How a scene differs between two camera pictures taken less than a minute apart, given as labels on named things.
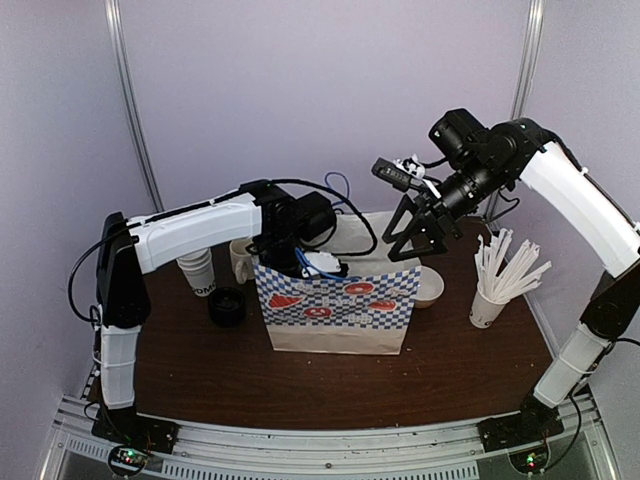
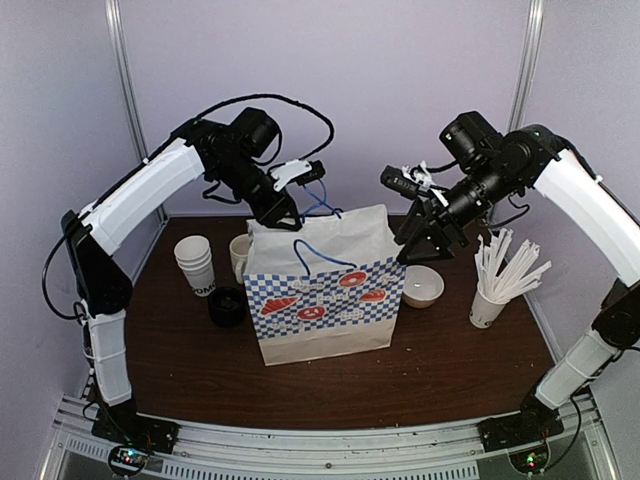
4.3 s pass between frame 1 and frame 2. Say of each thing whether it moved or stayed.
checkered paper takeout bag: moved
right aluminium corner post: stayed
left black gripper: moved
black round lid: stayed
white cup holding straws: stayed
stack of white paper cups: stayed
